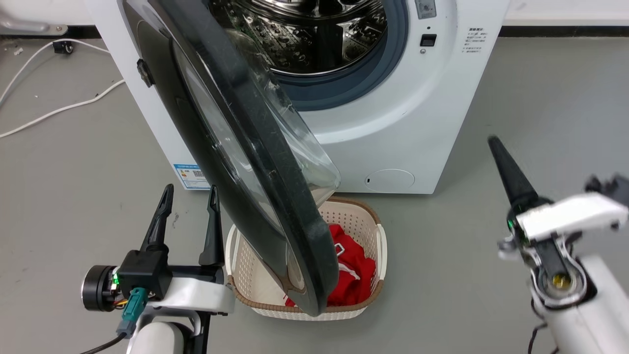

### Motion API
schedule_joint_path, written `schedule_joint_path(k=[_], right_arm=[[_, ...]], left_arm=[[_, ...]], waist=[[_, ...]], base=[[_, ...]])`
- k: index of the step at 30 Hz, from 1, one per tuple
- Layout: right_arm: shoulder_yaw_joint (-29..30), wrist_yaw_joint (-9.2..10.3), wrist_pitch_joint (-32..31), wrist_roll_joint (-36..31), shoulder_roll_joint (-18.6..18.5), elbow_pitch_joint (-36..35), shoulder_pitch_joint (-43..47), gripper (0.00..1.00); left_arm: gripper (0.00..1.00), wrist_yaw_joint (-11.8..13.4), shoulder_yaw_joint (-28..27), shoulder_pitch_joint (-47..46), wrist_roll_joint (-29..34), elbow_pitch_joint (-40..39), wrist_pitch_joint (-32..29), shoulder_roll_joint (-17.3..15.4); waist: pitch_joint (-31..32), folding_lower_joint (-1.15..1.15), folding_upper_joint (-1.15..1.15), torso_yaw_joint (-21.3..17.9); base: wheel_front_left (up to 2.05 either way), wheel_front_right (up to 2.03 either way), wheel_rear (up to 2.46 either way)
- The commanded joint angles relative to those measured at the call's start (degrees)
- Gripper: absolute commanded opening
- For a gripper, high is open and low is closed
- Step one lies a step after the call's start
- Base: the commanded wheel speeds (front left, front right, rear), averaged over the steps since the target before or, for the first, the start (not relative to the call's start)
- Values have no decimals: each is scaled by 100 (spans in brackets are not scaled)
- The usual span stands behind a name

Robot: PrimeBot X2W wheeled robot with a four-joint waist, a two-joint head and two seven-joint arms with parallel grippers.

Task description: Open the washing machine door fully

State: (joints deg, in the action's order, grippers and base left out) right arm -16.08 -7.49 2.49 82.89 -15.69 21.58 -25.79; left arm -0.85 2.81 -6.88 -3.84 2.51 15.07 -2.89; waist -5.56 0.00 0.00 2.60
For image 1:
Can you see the blue energy label sticker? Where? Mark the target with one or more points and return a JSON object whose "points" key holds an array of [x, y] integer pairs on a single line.
{"points": [[189, 176]]}

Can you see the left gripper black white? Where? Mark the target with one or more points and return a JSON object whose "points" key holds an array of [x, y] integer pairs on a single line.
{"points": [[145, 275]]}

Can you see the black round washing machine door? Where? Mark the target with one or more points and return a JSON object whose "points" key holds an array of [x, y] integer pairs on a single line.
{"points": [[236, 123]]}

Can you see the red garment with white trim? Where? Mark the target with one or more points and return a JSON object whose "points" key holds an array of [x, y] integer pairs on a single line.
{"points": [[356, 275]]}

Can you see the round white filter cover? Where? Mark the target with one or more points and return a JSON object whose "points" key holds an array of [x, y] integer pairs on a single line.
{"points": [[390, 180]]}

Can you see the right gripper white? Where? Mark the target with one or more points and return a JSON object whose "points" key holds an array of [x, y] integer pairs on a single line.
{"points": [[565, 216]]}

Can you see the cream perforated laundry basket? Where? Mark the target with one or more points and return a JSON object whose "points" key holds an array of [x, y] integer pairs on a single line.
{"points": [[354, 216]]}

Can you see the grey rubber door gasket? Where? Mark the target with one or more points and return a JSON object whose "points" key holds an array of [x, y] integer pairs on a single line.
{"points": [[354, 86]]}

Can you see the black door lock slot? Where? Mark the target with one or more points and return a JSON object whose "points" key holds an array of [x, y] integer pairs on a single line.
{"points": [[428, 40]]}

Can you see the stainless steel washer drum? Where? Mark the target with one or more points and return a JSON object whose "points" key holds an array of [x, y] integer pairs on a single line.
{"points": [[314, 39]]}

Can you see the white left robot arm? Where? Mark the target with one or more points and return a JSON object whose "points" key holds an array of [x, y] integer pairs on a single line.
{"points": [[159, 339]]}

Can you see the small black floor plug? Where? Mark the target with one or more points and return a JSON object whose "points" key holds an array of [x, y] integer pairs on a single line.
{"points": [[63, 47]]}

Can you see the white front-load washing machine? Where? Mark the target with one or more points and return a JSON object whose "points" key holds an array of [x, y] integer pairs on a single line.
{"points": [[403, 123]]}

